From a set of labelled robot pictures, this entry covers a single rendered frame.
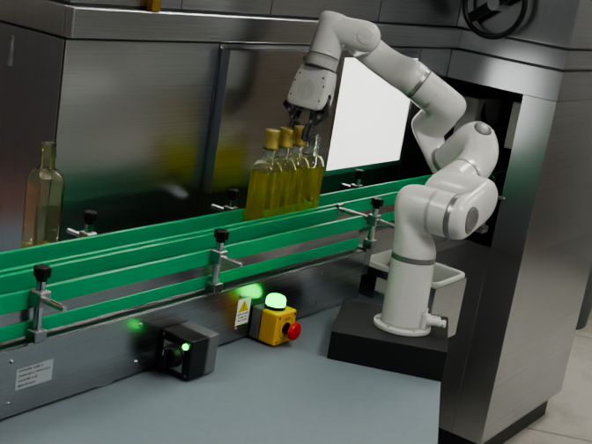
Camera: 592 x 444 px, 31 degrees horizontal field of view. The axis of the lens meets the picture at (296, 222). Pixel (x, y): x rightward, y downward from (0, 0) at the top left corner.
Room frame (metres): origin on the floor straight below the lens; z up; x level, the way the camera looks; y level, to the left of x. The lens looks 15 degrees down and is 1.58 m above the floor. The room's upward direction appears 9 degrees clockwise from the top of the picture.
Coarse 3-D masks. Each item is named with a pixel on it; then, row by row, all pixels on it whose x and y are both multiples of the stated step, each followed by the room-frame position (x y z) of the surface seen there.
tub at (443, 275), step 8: (376, 256) 2.60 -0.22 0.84; (384, 256) 2.63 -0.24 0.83; (376, 264) 2.52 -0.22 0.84; (384, 264) 2.63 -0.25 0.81; (440, 264) 2.61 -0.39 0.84; (440, 272) 2.60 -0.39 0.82; (448, 272) 2.59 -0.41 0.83; (456, 272) 2.58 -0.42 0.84; (432, 280) 2.61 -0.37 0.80; (440, 280) 2.60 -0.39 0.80; (448, 280) 2.48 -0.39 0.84; (456, 280) 2.52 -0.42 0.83
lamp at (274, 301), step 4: (268, 296) 2.12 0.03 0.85; (272, 296) 2.12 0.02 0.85; (276, 296) 2.11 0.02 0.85; (280, 296) 2.12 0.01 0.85; (284, 296) 2.13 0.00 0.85; (268, 300) 2.11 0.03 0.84; (272, 300) 2.11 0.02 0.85; (276, 300) 2.11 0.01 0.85; (280, 300) 2.11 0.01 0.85; (284, 300) 2.11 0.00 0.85; (268, 304) 2.11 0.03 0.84; (272, 304) 2.10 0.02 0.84; (276, 304) 2.10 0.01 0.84; (280, 304) 2.11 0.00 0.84; (284, 304) 2.11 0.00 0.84; (268, 308) 2.11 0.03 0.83; (272, 308) 2.10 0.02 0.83; (276, 308) 2.10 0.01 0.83; (280, 308) 2.11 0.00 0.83; (284, 308) 2.11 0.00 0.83
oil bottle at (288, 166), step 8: (280, 160) 2.39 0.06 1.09; (288, 160) 2.40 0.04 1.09; (288, 168) 2.39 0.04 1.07; (288, 176) 2.39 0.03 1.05; (288, 184) 2.40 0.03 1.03; (280, 192) 2.38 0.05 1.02; (288, 192) 2.40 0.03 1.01; (280, 200) 2.38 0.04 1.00; (288, 200) 2.41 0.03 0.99; (280, 208) 2.38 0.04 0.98; (288, 208) 2.41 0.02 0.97
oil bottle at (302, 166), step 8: (296, 160) 2.43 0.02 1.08; (304, 160) 2.45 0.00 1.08; (296, 168) 2.43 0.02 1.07; (304, 168) 2.45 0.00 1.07; (296, 176) 2.43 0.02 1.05; (304, 176) 2.45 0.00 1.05; (296, 184) 2.43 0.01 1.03; (304, 184) 2.46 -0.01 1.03; (296, 192) 2.43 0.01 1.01; (304, 192) 2.46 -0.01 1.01; (296, 200) 2.44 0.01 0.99; (304, 200) 2.47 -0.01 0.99; (296, 208) 2.44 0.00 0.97
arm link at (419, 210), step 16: (400, 192) 2.18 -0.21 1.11; (416, 192) 2.16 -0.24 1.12; (432, 192) 2.15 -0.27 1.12; (448, 192) 2.15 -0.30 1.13; (400, 208) 2.15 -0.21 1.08; (416, 208) 2.13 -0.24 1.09; (432, 208) 2.12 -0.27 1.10; (400, 224) 2.15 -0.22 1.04; (416, 224) 2.14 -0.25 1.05; (432, 224) 2.12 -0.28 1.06; (400, 240) 2.15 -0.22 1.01; (416, 240) 2.14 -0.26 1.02; (432, 240) 2.18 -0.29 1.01; (400, 256) 2.14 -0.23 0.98; (416, 256) 2.13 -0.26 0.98; (432, 256) 2.15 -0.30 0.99
